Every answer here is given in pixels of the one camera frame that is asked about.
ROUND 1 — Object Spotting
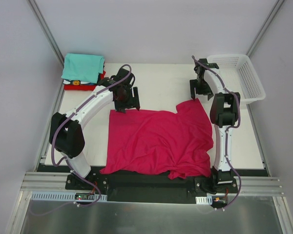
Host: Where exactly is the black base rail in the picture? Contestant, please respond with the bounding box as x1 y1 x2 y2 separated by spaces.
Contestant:
54 165 245 204

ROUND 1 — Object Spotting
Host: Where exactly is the white plastic basket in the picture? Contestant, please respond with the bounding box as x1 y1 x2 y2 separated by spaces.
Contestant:
207 54 266 104

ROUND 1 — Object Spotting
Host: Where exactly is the folded dark printed t shirt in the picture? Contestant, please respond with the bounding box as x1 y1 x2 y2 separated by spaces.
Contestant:
63 79 96 91

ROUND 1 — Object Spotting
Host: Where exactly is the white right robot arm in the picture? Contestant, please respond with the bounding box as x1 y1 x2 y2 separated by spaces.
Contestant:
189 56 241 194

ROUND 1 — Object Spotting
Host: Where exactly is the folded teal t shirt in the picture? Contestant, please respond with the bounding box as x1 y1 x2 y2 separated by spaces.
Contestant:
61 53 105 83

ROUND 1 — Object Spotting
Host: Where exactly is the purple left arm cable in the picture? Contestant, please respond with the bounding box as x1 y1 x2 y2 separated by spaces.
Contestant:
53 64 133 200

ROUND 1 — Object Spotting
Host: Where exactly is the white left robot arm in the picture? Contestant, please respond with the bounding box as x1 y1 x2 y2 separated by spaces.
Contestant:
49 64 140 190

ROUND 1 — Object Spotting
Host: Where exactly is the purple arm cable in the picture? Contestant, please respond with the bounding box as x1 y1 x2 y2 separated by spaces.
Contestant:
53 64 133 200
191 55 243 210

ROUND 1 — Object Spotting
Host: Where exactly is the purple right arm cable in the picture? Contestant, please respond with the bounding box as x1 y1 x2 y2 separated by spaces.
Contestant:
191 55 243 210

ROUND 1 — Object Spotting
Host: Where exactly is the crimson pink t shirt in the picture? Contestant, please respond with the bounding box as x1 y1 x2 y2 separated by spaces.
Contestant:
100 99 213 179

